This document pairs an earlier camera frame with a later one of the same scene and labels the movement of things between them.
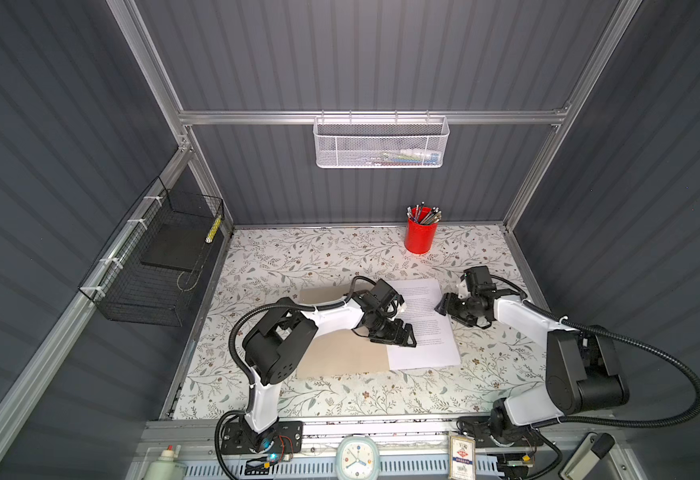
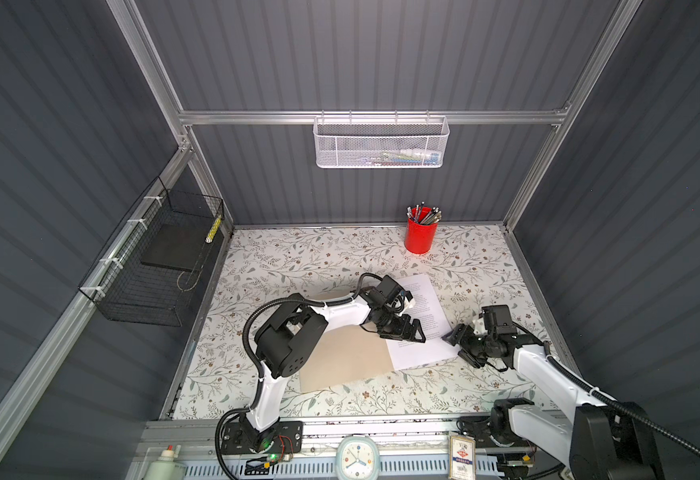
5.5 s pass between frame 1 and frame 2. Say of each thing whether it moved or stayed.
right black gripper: moved
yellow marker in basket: stayed
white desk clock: stayed
